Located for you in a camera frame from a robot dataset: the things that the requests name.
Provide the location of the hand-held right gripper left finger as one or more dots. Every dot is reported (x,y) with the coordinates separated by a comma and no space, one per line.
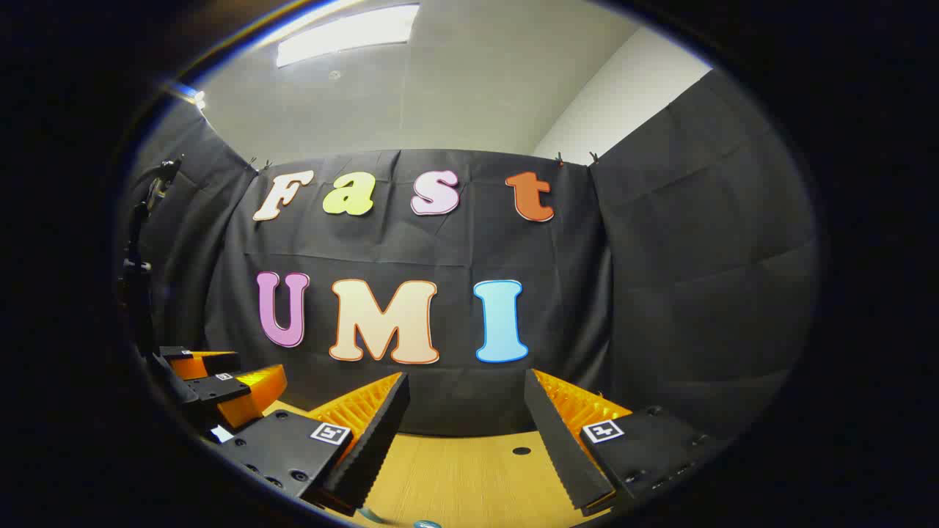
(374,447)

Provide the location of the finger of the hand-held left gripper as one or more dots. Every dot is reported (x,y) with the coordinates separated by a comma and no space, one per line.
(213,389)
(205,364)

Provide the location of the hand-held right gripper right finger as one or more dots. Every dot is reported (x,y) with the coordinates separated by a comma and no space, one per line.
(561,455)

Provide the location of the clear bottle with blue cap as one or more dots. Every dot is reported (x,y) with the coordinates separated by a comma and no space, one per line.
(427,523)

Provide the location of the black backdrop cloth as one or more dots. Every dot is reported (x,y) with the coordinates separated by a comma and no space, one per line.
(660,293)

